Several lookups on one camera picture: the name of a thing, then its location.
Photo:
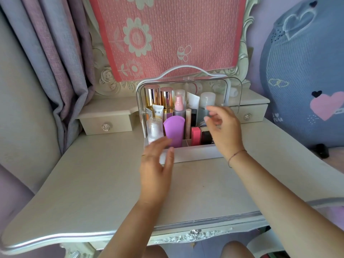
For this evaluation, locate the person's left hand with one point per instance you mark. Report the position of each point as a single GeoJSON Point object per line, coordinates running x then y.
{"type": "Point", "coordinates": [153, 174]}

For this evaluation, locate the person's right hand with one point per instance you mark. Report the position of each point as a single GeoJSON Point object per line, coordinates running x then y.
{"type": "Point", "coordinates": [227, 134]}

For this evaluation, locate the person's left thumb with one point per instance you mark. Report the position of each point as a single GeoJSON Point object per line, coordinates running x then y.
{"type": "Point", "coordinates": [169, 161]}

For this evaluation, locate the person's right fingers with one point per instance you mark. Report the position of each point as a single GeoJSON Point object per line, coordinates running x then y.
{"type": "Point", "coordinates": [213, 118]}

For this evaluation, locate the person's right forearm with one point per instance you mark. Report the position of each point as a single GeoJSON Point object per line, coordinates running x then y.
{"type": "Point", "coordinates": [271, 201]}

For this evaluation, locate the person's left forearm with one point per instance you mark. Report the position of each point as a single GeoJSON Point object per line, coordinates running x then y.
{"type": "Point", "coordinates": [131, 231]}

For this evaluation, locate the grey bottle with white cap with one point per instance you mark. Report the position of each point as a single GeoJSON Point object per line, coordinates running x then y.
{"type": "Point", "coordinates": [207, 100]}

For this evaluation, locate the black cosmetic box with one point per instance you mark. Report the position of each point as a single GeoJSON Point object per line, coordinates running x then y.
{"type": "Point", "coordinates": [206, 138]}

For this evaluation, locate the white clear-lid cosmetic organizer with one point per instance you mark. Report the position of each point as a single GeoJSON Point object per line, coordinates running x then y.
{"type": "Point", "coordinates": [193, 154]}

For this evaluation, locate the pink cosmetic box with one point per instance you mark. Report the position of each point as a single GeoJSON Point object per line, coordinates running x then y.
{"type": "Point", "coordinates": [195, 136]}

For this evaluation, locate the beige concealer stick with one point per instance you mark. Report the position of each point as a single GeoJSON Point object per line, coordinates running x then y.
{"type": "Point", "coordinates": [188, 123]}

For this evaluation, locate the white cosmetic sachet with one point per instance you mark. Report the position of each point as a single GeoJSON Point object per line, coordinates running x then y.
{"type": "Point", "coordinates": [192, 100]}

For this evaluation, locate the purple cosmetic tube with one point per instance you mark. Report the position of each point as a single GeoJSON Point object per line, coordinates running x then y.
{"type": "Point", "coordinates": [174, 130]}

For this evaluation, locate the crystal drawer knob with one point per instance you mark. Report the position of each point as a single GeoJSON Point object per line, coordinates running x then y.
{"type": "Point", "coordinates": [106, 127]}
{"type": "Point", "coordinates": [247, 116]}

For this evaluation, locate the white bottle with pink band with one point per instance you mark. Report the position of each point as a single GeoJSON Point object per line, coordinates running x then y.
{"type": "Point", "coordinates": [197, 88]}

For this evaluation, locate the clear pump bottle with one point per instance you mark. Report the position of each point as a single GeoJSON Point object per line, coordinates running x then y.
{"type": "Point", "coordinates": [155, 130]}

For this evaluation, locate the pink spray bottle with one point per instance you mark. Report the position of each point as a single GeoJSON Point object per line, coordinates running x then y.
{"type": "Point", "coordinates": [179, 106]}

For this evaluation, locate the clear cap bottle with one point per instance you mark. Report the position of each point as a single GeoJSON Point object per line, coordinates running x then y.
{"type": "Point", "coordinates": [179, 92]}

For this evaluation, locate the white vanity drawer box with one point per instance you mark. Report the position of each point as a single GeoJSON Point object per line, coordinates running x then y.
{"type": "Point", "coordinates": [107, 115]}
{"type": "Point", "coordinates": [255, 104]}

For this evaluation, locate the gold cap cosmetic bottle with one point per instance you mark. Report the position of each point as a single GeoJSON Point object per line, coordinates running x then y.
{"type": "Point", "coordinates": [152, 96]}
{"type": "Point", "coordinates": [167, 99]}

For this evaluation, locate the small white cosmetic tube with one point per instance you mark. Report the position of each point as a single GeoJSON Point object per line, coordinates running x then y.
{"type": "Point", "coordinates": [157, 112]}

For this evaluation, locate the white dressing table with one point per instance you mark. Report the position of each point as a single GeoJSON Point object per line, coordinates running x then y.
{"type": "Point", "coordinates": [94, 180]}

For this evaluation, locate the person's left leg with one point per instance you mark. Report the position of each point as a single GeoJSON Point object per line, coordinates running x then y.
{"type": "Point", "coordinates": [156, 252]}

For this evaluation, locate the person's leg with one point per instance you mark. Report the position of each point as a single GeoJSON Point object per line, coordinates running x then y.
{"type": "Point", "coordinates": [156, 252]}
{"type": "Point", "coordinates": [237, 249]}

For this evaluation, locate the pink floral cloth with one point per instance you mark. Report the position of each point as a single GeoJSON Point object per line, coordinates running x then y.
{"type": "Point", "coordinates": [166, 34]}

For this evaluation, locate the blue heart print blanket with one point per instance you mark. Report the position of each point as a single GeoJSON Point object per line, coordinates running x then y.
{"type": "Point", "coordinates": [303, 77]}

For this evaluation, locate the person's right leg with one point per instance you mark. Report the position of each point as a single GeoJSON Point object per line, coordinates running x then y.
{"type": "Point", "coordinates": [237, 249]}

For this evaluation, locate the small black object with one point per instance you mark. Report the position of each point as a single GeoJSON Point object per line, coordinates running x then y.
{"type": "Point", "coordinates": [321, 150]}

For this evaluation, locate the purple grey curtain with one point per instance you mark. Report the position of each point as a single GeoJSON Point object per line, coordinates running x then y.
{"type": "Point", "coordinates": [61, 59]}

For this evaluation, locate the grey beige fabric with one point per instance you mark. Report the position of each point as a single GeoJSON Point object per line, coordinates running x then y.
{"type": "Point", "coordinates": [24, 104]}

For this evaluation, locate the white carved mirror frame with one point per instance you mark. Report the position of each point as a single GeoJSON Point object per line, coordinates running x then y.
{"type": "Point", "coordinates": [106, 77]}

